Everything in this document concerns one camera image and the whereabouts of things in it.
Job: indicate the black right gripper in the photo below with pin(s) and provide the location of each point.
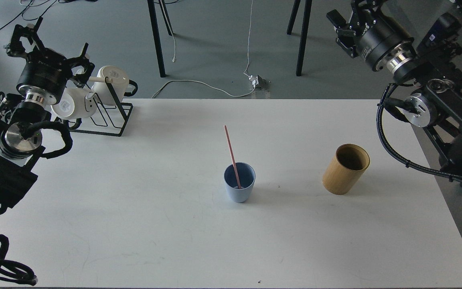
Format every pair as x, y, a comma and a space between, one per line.
384, 45

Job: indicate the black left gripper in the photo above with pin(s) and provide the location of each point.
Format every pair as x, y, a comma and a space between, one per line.
42, 78

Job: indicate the pink chopstick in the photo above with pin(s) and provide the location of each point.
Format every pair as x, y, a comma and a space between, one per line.
231, 150

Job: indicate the light blue cup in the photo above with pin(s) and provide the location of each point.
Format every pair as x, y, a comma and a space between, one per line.
247, 178

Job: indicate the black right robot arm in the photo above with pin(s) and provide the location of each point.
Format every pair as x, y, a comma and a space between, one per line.
426, 86

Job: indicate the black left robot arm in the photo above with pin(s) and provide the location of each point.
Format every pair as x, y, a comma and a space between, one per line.
27, 133

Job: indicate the white mug on rack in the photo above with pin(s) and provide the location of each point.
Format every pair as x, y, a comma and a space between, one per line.
75, 103

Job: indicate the black table leg right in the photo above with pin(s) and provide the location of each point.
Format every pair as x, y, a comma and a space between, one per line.
304, 30

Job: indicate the black table leg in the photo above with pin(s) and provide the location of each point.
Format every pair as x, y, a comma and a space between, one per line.
304, 30
155, 31

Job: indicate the floor power socket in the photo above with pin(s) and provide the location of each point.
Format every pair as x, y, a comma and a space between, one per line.
258, 83

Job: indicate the black table leg left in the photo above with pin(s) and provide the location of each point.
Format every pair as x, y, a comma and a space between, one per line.
155, 31

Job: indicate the bamboo cylinder holder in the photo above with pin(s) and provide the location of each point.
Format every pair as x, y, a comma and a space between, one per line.
347, 165

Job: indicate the white mug black handle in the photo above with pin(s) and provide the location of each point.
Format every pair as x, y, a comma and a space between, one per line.
120, 82

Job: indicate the black wire mug rack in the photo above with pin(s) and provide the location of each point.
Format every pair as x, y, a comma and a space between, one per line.
107, 120

